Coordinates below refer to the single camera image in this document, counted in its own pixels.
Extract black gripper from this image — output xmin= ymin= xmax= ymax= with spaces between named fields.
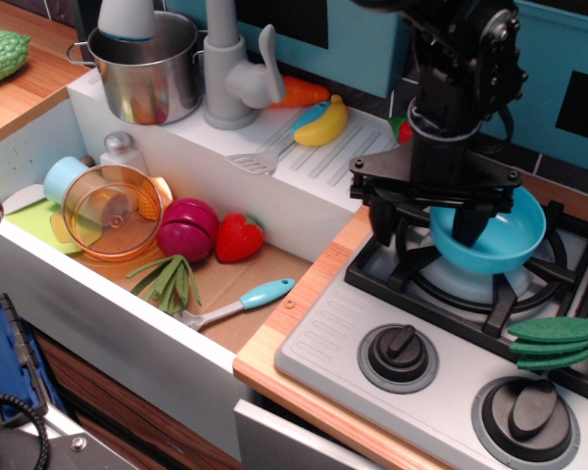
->
xmin=349 ymin=99 xmax=523 ymax=247

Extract blue plastic bowl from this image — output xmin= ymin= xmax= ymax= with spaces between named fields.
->
xmin=430 ymin=186 xmax=547 ymax=274

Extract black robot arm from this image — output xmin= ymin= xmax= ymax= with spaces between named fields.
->
xmin=350 ymin=1 xmax=527 ymax=246

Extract red toy pepper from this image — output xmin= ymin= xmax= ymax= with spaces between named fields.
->
xmin=387 ymin=115 xmax=414 ymax=145

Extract yellow toy banana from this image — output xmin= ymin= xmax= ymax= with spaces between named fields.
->
xmin=292 ymin=94 xmax=349 ymax=147

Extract left black stove knob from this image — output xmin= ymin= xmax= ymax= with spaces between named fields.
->
xmin=358 ymin=324 xmax=439 ymax=395

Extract black stove knob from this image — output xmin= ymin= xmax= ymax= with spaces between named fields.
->
xmin=358 ymin=324 xmax=439 ymax=395
xmin=471 ymin=377 xmax=581 ymax=469

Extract black stove grate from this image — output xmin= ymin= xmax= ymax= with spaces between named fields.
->
xmin=344 ymin=195 xmax=588 ymax=407

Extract grey toy spatula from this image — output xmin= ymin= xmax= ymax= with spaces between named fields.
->
xmin=224 ymin=125 xmax=294 ymax=175

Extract green felt vegetable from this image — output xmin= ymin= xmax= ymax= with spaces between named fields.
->
xmin=509 ymin=316 xmax=588 ymax=370

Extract grey toy stove top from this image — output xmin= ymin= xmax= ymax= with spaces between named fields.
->
xmin=274 ymin=235 xmax=588 ymax=469

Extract orange toy carrot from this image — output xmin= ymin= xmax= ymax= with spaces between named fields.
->
xmin=269 ymin=75 xmax=331 ymax=108

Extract red toy strawberry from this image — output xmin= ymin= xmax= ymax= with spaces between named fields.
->
xmin=216 ymin=213 xmax=265 ymax=262

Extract right black stove knob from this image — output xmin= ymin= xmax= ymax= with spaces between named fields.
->
xmin=471 ymin=377 xmax=581 ymax=469

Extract grey toy faucet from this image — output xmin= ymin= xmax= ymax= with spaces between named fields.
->
xmin=204 ymin=1 xmax=286 ymax=130

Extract magenta toy fruit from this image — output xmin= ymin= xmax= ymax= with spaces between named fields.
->
xmin=156 ymin=198 xmax=220 ymax=263

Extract green felt leaves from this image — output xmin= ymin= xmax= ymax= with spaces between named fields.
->
xmin=125 ymin=255 xmax=202 ymax=316

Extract yellow toy corn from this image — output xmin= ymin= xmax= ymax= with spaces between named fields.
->
xmin=138 ymin=181 xmax=161 ymax=221

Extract stainless steel pot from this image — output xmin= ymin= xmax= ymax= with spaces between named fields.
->
xmin=67 ymin=11 xmax=202 ymax=125

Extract transparent orange plastic pot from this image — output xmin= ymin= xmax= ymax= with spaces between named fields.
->
xmin=60 ymin=164 xmax=172 ymax=261

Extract white salt shaker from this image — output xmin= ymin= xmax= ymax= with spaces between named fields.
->
xmin=100 ymin=131 xmax=148 ymax=174

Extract white blue bottle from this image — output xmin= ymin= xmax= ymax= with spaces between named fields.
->
xmin=97 ymin=0 xmax=155 ymax=42

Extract light blue toy cup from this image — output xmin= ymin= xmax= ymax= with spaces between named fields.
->
xmin=43 ymin=157 xmax=89 ymax=204

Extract green cutting board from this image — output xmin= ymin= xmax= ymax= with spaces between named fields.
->
xmin=6 ymin=200 xmax=81 ymax=255

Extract green toy bitter gourd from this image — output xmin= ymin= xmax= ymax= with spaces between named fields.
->
xmin=0 ymin=30 xmax=31 ymax=81

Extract blue handled toy utensil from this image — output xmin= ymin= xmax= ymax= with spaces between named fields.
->
xmin=172 ymin=278 xmax=296 ymax=331

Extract black cable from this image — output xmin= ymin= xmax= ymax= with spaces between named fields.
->
xmin=0 ymin=392 xmax=51 ymax=470

